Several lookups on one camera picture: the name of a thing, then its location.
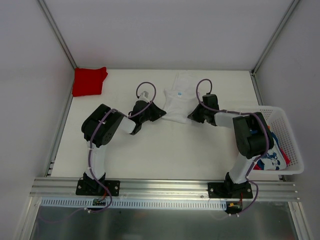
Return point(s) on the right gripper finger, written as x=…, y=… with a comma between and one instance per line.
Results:
x=197, y=113
x=198, y=119

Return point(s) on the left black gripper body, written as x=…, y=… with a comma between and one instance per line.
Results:
x=151, y=112

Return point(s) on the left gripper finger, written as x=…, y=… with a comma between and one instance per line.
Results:
x=156, y=114
x=155, y=109

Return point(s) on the white slotted cable duct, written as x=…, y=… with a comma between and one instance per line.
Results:
x=117, y=203

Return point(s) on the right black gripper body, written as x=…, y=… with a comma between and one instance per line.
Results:
x=200, y=114

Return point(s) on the aluminium mounting rail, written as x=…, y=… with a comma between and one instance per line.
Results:
x=157, y=189

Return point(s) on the red folded t-shirt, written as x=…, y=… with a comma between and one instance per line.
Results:
x=88, y=82

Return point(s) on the white plastic laundry basket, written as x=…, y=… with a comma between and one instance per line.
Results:
x=276, y=118

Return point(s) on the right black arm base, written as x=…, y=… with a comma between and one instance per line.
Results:
x=234, y=191

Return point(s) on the white t-shirt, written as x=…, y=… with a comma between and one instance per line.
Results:
x=181, y=99

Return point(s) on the blue printed t-shirt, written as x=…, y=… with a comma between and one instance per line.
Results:
x=273, y=160

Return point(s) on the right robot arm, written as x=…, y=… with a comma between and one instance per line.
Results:
x=252, y=137

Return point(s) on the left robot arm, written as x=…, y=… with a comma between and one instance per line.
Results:
x=98, y=130

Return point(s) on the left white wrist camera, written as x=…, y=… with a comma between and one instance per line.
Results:
x=144, y=97

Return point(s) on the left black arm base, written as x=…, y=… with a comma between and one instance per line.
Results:
x=83, y=189

